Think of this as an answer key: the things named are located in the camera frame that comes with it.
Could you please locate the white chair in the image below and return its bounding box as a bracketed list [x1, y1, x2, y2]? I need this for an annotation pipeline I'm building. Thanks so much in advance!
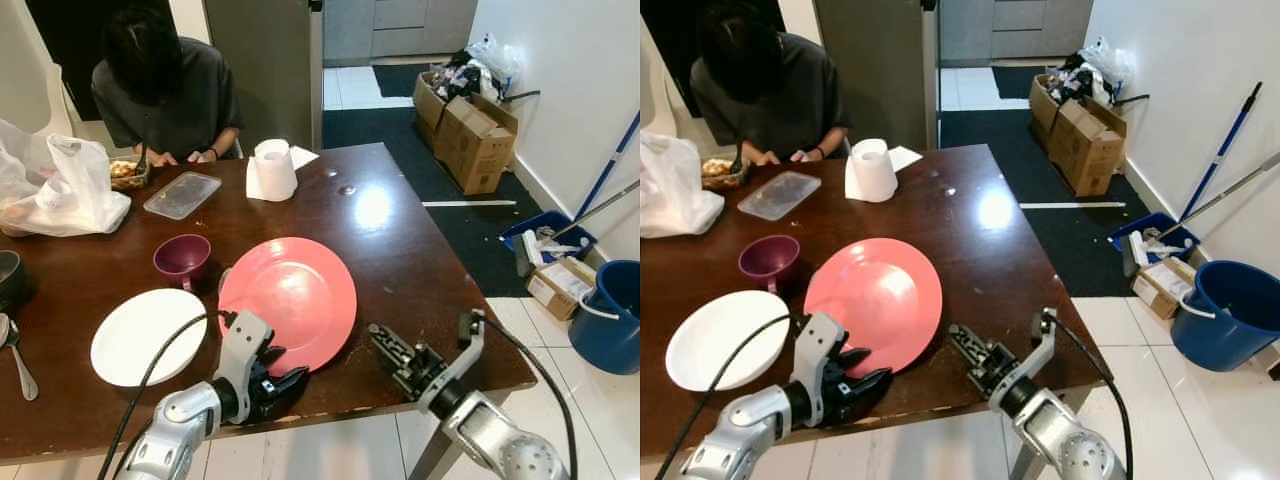
[0, 0, 79, 139]
[640, 45, 693, 143]

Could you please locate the blue mop handle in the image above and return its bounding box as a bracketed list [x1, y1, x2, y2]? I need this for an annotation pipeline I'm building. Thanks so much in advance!
[572, 110, 641, 222]
[1179, 81, 1264, 223]

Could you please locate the grey cabinet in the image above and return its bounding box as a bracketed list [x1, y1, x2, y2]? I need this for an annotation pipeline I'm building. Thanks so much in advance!
[322, 0, 480, 67]
[938, 0, 1094, 67]

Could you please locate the white plate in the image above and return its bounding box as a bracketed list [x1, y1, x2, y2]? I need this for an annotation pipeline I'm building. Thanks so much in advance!
[665, 290, 792, 393]
[90, 289, 209, 389]

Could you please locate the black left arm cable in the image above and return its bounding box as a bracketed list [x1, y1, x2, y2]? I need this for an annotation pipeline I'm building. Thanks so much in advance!
[97, 310, 238, 480]
[655, 313, 796, 480]

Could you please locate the black bowl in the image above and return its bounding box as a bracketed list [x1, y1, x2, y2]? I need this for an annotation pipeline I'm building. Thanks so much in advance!
[0, 250, 37, 314]

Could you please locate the open cardboard box with clutter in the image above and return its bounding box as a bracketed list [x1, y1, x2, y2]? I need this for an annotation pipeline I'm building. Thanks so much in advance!
[412, 52, 501, 151]
[1030, 52, 1116, 136]

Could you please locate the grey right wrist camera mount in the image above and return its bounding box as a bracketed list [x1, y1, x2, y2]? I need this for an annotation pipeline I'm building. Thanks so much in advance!
[418, 310, 489, 401]
[995, 308, 1059, 401]

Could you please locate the white plastic bag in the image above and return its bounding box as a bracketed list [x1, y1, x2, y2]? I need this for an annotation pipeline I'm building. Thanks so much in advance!
[640, 130, 726, 240]
[0, 120, 132, 239]

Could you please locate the crumpled clear plastic bag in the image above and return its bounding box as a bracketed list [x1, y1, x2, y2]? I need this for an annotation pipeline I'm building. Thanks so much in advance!
[465, 33, 525, 101]
[1080, 36, 1137, 101]

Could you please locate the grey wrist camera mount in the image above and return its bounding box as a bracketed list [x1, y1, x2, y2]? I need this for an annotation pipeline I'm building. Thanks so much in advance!
[790, 312, 847, 401]
[995, 308, 1059, 401]
[213, 310, 274, 396]
[418, 310, 489, 401]

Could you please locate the person in grey shirt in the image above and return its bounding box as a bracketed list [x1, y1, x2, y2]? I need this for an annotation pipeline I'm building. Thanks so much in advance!
[90, 4, 247, 167]
[689, 4, 852, 167]

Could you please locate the purple cup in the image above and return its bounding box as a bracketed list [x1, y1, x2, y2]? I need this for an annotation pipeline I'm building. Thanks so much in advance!
[738, 235, 802, 296]
[153, 234, 213, 294]

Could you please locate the dark floor rug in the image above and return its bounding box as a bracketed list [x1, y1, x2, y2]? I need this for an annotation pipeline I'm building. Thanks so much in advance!
[939, 108, 1153, 299]
[322, 105, 537, 299]

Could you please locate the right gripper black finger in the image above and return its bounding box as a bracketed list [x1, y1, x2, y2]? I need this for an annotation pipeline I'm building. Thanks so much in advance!
[947, 325, 991, 383]
[366, 324, 413, 381]
[956, 323, 1005, 373]
[375, 322, 428, 371]

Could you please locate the food container with meal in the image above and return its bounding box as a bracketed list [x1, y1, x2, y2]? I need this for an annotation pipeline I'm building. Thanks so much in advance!
[108, 157, 152, 192]
[701, 156, 750, 192]

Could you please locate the metal spoon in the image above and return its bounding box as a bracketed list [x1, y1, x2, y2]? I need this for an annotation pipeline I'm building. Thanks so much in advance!
[0, 313, 40, 403]

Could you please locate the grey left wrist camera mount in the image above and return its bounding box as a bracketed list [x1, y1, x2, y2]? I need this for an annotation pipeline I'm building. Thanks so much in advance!
[213, 310, 274, 396]
[790, 312, 847, 401]

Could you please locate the blue plastic basket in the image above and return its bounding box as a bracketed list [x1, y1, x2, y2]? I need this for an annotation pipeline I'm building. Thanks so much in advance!
[499, 209, 600, 267]
[1108, 211, 1202, 267]

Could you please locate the clear plastic container lid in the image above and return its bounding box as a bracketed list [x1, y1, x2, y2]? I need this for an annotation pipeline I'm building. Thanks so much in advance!
[143, 171, 223, 221]
[737, 171, 823, 222]

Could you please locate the white tissue roll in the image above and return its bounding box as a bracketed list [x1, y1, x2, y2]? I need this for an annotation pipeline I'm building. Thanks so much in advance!
[245, 139, 300, 204]
[845, 139, 900, 205]

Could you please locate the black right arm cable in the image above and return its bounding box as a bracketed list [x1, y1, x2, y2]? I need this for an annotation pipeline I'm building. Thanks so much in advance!
[478, 313, 580, 480]
[1048, 314, 1135, 480]

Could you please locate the grey door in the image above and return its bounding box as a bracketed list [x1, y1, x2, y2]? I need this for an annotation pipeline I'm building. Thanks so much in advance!
[812, 0, 940, 153]
[204, 0, 324, 153]

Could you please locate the blue plastic bucket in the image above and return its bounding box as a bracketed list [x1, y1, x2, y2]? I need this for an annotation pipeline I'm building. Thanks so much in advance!
[1170, 260, 1280, 373]
[568, 260, 641, 376]

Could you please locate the silver mop handle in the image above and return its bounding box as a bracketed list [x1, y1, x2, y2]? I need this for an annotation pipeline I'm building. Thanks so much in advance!
[1150, 151, 1280, 242]
[545, 179, 641, 242]

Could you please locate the small labelled cardboard box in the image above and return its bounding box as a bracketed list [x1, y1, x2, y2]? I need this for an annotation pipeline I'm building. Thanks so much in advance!
[525, 256, 600, 322]
[1131, 257, 1214, 322]

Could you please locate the small dark door mat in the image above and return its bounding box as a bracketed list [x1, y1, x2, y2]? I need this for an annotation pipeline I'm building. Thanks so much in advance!
[989, 65, 1053, 100]
[371, 62, 443, 99]

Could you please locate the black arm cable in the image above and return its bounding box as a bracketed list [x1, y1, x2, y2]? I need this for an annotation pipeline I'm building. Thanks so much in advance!
[478, 313, 580, 480]
[655, 313, 796, 480]
[97, 310, 238, 480]
[1048, 314, 1135, 480]

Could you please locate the large pink plate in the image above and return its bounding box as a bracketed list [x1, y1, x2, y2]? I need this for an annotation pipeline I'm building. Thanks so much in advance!
[217, 237, 358, 375]
[803, 238, 944, 379]

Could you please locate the closed brown cardboard box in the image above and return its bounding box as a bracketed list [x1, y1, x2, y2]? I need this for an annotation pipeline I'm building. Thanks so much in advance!
[434, 96, 520, 196]
[1046, 98, 1128, 198]

